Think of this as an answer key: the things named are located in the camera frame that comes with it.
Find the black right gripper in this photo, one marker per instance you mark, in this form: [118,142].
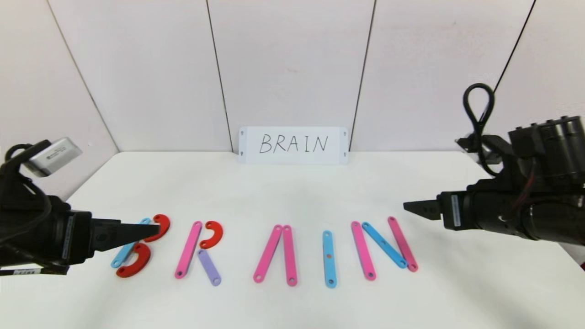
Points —
[452,210]

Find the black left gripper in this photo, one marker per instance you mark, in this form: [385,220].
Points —
[75,237]

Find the thin dark pink bar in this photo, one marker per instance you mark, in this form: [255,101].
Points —
[404,246]

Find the short blue bar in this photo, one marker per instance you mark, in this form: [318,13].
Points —
[384,244]

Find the long pink bar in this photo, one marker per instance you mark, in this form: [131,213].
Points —
[363,251]
[268,253]
[289,255]
[187,251]

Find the short purple bar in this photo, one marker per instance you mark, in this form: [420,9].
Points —
[209,267]

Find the small red C piece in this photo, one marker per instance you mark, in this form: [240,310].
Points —
[217,230]

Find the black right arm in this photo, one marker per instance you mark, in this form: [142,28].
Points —
[548,219]

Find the white BRAIN sign card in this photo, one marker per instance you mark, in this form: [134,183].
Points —
[336,146]

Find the long blue bar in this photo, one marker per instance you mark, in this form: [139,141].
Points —
[121,256]

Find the large red C piece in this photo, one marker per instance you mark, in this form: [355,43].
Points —
[145,262]

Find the medium red C piece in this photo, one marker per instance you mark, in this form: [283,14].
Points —
[163,223]

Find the blue bar with orange underside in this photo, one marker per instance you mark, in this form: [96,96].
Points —
[329,246]

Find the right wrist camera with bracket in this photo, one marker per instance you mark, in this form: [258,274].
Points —
[498,151]

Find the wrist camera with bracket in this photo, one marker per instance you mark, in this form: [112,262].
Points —
[498,151]
[52,155]

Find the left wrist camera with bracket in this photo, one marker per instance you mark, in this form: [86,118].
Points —
[52,155]

